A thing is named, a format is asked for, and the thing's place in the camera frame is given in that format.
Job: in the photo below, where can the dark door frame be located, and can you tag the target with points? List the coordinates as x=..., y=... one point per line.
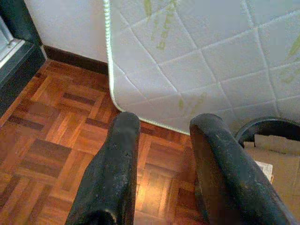
x=21, y=68

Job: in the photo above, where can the brown cardboard box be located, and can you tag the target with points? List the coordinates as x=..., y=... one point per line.
x=281, y=168

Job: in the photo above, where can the dark wooden baseboard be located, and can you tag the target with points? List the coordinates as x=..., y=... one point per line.
x=75, y=59

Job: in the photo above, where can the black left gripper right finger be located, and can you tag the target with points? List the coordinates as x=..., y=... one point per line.
x=229, y=182

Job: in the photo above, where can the black round bin rim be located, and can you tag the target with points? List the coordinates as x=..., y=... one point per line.
x=269, y=124

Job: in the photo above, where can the white quilted mattress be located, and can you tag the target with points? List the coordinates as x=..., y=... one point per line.
x=187, y=58

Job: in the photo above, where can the white printed label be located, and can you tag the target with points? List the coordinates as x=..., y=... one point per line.
x=266, y=170

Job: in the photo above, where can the aluminium framed glass door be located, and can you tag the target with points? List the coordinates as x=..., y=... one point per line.
x=9, y=47

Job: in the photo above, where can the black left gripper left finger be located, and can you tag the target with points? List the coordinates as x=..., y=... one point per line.
x=110, y=175

